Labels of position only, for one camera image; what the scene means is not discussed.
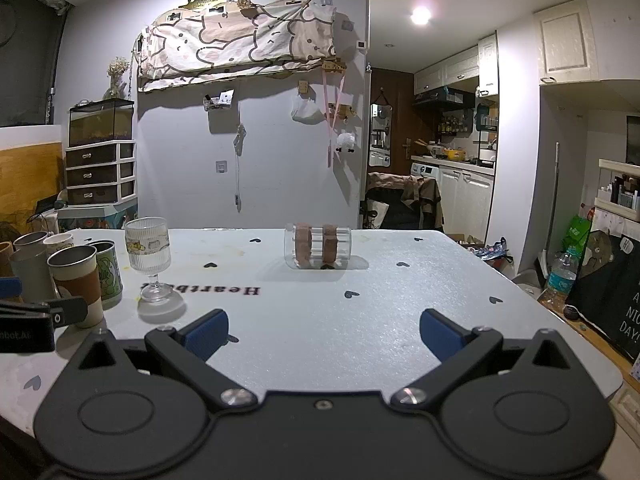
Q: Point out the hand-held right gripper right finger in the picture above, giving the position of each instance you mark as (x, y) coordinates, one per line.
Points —
(441, 332)

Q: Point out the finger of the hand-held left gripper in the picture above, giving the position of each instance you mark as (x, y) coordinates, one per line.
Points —
(10, 290)
(70, 310)

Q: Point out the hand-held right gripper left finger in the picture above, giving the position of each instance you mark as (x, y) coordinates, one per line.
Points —
(207, 332)

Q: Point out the clear cup with brown bands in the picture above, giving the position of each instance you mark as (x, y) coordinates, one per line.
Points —
(317, 245)

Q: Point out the plain grey metal cup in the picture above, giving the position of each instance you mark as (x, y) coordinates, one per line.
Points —
(30, 275)

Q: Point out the steel cup with brown sleeve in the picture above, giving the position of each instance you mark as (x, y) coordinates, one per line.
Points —
(75, 280)

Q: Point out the small steel cup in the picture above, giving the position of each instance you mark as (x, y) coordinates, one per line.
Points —
(29, 241)

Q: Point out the green printed cup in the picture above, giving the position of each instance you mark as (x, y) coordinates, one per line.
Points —
(109, 272)

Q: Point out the white mug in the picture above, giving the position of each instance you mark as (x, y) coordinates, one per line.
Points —
(59, 242)

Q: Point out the painted storage box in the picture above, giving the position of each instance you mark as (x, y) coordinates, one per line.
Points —
(95, 217)

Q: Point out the ribbed glass goblet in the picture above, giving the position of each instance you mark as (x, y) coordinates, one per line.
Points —
(147, 247)

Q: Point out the wooden board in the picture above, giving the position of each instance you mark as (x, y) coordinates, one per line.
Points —
(30, 180)

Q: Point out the plastic water bottle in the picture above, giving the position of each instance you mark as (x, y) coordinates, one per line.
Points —
(559, 280)

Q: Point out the white kitchen base cabinet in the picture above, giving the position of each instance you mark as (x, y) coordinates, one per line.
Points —
(467, 200)

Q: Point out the chair with brown coat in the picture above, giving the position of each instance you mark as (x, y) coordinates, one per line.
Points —
(402, 200)

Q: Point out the white drawer unit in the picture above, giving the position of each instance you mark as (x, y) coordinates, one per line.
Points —
(100, 172)

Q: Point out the washing machine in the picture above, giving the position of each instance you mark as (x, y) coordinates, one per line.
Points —
(425, 172)

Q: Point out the green shopping bag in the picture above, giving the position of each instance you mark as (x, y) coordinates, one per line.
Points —
(579, 235)

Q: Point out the white mop pole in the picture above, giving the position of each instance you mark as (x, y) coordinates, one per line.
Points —
(553, 200)

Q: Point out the black printed tote bag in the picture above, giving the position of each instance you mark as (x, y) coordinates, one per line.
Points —
(612, 290)

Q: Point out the glass fish tank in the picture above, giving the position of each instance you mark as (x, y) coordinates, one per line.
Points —
(100, 122)

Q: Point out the white plush toy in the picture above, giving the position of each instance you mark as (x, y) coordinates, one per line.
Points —
(345, 142)

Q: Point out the white cosmetics shelf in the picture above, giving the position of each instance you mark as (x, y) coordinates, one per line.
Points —
(620, 187)

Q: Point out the range hood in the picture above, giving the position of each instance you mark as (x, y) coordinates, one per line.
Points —
(442, 97)

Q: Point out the dried flower vase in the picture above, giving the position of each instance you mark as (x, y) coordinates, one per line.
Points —
(118, 77)

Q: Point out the white hanging bag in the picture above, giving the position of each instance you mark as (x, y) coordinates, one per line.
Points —
(306, 110)

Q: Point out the pink ribbon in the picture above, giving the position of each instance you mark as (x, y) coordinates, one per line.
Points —
(331, 110)

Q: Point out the white kitchen upper cabinets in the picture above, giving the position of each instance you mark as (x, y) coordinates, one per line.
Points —
(452, 72)

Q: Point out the printed blanket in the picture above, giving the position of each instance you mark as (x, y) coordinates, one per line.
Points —
(225, 40)

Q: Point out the round ceiling light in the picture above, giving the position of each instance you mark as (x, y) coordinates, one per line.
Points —
(421, 15)

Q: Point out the gold crown decoration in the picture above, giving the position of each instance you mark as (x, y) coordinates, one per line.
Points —
(201, 0)

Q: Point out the wall mirror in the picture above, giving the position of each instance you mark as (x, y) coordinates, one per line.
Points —
(380, 132)

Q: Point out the white wall cabinet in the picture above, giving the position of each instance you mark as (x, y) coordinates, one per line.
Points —
(567, 42)

